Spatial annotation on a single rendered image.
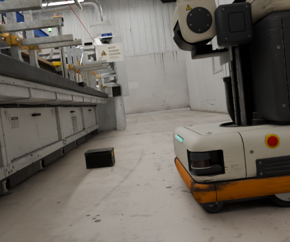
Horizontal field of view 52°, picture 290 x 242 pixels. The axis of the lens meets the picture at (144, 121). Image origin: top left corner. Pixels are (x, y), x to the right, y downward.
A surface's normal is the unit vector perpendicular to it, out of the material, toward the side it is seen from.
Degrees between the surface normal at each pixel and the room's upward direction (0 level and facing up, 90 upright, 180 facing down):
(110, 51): 90
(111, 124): 90
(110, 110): 90
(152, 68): 90
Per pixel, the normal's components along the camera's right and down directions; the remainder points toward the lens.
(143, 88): 0.02, 0.05
